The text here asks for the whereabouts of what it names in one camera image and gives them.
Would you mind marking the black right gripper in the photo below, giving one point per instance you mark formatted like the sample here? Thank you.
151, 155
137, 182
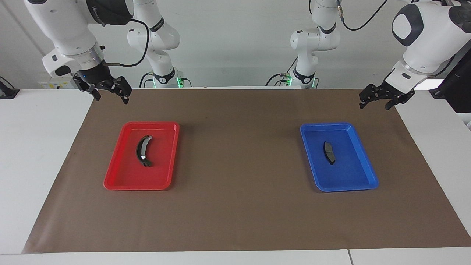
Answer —
94, 75

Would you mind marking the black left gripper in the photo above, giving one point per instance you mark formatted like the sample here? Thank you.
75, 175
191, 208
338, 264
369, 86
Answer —
395, 91

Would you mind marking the curved brake shoe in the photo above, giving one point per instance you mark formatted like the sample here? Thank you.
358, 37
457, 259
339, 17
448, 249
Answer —
140, 149

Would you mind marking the dark brake pad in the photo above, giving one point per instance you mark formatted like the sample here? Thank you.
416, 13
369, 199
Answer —
329, 152

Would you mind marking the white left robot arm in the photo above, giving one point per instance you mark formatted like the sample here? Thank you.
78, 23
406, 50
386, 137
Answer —
430, 40

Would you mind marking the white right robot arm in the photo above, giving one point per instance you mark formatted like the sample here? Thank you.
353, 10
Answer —
70, 29

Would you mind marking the yellow warning label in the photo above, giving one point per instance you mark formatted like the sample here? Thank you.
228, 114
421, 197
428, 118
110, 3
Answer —
55, 85

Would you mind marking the red plastic tray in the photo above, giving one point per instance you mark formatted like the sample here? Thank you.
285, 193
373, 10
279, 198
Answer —
125, 173

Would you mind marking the blue plastic tray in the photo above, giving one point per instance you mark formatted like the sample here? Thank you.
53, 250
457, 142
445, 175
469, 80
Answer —
349, 173

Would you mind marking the brown table mat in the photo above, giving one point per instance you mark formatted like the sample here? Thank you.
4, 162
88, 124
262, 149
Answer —
235, 213

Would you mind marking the black clamp mount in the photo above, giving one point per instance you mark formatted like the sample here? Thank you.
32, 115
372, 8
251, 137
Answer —
7, 92

